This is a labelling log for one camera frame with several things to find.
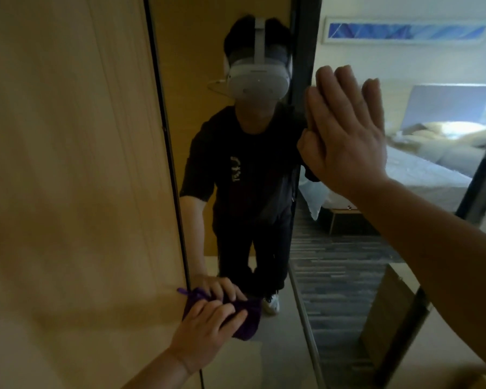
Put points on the person's right middle finger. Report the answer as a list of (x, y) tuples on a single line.
[(328, 93)]

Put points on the person's right hand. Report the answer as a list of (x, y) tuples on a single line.
[(348, 145)]

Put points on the person's left middle finger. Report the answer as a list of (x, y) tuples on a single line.
[(223, 313)]

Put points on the person's left little finger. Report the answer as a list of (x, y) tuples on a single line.
[(196, 308)]

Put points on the person's left hand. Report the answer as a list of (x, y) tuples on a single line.
[(202, 340)]

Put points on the person's right thumb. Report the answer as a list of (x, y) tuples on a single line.
[(307, 147)]

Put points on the person's right forearm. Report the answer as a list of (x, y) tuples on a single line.
[(437, 259)]

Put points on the light wooden wardrobe panel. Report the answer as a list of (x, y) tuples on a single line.
[(73, 178)]

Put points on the purple cleaning cloth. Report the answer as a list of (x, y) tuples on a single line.
[(249, 320)]

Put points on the person's right little finger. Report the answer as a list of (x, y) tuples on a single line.
[(373, 101)]

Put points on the black-framed tall mirror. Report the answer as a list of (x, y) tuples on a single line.
[(348, 311)]

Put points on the person's left forearm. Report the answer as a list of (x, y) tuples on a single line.
[(158, 370)]

